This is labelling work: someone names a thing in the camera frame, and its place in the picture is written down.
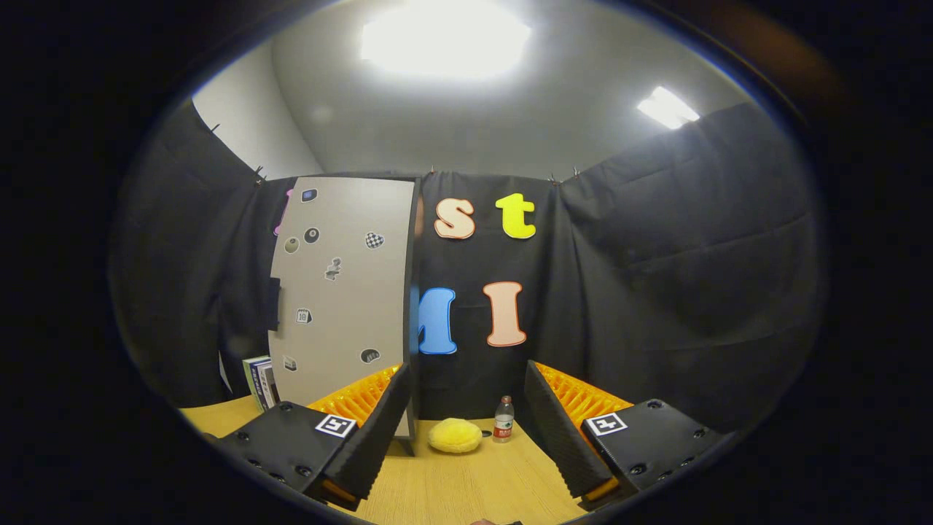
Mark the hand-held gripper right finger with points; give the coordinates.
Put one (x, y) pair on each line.
(557, 430)

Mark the beige shoe cabinet door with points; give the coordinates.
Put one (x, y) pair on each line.
(350, 306)

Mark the red label water bottle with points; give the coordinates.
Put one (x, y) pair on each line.
(504, 423)

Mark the dark grey shoe cabinet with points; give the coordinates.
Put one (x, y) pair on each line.
(412, 306)

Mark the small ceiling light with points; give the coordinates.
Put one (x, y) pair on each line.
(667, 108)

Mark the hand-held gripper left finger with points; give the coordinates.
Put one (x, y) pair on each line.
(379, 423)

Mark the green spine book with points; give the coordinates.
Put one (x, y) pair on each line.
(248, 375)

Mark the dark blue spine book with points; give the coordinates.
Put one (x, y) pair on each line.
(258, 383)

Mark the black backdrop cloth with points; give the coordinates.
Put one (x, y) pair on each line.
(692, 292)

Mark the yellow plush cushion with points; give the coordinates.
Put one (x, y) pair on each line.
(455, 436)

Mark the large ceiling light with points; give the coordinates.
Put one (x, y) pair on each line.
(444, 36)

